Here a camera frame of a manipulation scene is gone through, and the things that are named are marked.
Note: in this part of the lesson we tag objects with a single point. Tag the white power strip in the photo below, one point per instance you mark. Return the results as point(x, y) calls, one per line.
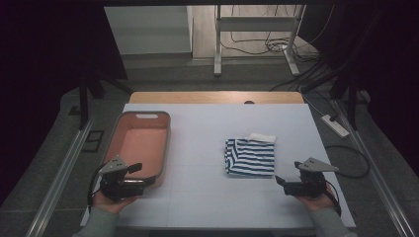
point(335, 125)

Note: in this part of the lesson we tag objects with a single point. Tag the dark curtain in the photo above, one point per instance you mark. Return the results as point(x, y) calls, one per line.
point(42, 65)
point(388, 65)

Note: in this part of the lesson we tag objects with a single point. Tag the person's right hand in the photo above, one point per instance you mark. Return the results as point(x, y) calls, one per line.
point(316, 202)

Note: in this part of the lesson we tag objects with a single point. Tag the orange basket with grey rim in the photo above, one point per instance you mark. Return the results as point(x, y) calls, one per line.
point(141, 141)

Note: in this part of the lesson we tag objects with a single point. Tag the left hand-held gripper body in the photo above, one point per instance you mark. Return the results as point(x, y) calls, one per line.
point(113, 184)

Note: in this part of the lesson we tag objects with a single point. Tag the white board table cover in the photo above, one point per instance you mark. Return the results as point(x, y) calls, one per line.
point(204, 197)

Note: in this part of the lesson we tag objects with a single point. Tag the white cabinet panel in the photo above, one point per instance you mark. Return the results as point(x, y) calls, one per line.
point(148, 29)

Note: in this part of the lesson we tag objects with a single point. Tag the black metal stand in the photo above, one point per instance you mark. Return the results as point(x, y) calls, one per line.
point(84, 98)
point(352, 98)

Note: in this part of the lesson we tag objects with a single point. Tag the dark floor socket cover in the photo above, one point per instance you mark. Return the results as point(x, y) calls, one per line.
point(94, 141)

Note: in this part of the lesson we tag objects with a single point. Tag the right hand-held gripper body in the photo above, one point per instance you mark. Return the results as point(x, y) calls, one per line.
point(309, 182)

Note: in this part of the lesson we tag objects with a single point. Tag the blue white striped garment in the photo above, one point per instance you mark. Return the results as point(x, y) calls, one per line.
point(250, 158)

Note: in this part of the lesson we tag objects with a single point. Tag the wooden table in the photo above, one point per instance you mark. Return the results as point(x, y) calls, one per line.
point(197, 97)

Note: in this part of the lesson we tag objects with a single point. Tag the person's left hand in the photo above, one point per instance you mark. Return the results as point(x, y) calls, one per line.
point(110, 204)

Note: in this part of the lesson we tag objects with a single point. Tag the aluminium floor rail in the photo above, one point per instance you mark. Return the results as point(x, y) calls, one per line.
point(62, 177)
point(378, 177)

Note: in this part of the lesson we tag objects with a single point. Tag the white metal stand frame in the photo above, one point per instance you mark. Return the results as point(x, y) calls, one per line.
point(257, 23)

